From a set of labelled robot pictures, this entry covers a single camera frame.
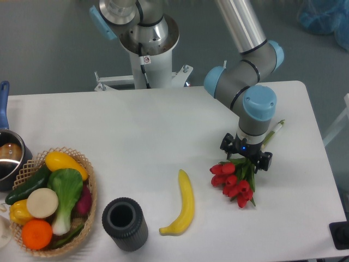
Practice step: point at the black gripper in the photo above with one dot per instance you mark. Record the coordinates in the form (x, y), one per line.
(247, 146)

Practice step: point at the red tulip bouquet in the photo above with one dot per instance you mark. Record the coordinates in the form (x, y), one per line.
(236, 177)

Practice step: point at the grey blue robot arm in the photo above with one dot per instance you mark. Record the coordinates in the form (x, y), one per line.
(239, 88)

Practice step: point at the yellow banana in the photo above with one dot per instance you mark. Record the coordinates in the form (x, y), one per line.
(186, 215)

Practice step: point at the black device at edge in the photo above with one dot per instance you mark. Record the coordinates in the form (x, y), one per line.
(339, 233)

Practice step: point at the dark grey ribbed vase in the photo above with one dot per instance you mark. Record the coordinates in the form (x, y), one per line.
(124, 221)

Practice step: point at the blue plastic bag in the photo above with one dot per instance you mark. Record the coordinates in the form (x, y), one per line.
(325, 18)

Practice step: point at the purple sweet potato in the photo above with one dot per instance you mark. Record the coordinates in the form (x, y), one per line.
(84, 203)

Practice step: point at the green bok choy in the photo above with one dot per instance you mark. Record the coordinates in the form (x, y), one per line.
(67, 184)

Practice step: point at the yellow squash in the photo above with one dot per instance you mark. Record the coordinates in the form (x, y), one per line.
(59, 160)

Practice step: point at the green chili pepper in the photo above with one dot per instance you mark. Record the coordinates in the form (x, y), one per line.
(61, 242)

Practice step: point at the dark green cucumber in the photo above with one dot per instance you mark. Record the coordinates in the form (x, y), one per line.
(36, 181)

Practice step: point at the white round radish slice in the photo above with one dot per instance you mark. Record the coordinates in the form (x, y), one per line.
(42, 203)

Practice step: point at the woven wicker basket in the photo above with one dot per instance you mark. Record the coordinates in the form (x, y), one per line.
(27, 171)

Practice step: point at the orange fruit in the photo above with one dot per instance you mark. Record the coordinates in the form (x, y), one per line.
(36, 234)

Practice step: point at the yellow bell pepper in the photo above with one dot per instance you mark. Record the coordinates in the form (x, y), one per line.
(19, 212)

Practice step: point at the white object at left edge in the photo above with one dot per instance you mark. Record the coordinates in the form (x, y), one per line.
(5, 227)

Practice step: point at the white frame at right edge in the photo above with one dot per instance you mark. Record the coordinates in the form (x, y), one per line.
(337, 125)

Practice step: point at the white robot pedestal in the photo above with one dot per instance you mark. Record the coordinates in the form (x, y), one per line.
(150, 52)

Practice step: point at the blue handled saucepan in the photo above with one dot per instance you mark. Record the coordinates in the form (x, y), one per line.
(14, 152)

